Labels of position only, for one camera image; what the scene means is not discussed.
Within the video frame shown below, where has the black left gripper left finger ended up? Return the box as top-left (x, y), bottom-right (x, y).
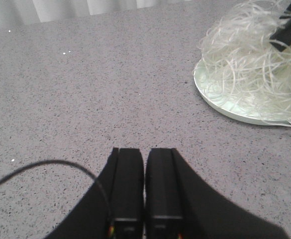
top-left (47, 148), bottom-right (144, 239)

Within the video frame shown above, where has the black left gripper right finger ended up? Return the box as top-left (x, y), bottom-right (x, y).
top-left (145, 148), bottom-right (288, 239)

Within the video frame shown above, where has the white vermicelli bundle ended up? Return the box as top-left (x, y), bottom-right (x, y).
top-left (193, 0), bottom-right (291, 127)

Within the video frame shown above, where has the light green plate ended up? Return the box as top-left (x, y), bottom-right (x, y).
top-left (193, 58), bottom-right (291, 126)

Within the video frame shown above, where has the white curtain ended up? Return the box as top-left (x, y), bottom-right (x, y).
top-left (0, 0), bottom-right (193, 32)

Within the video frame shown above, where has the thin black cable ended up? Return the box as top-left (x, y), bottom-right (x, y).
top-left (0, 160), bottom-right (111, 222)

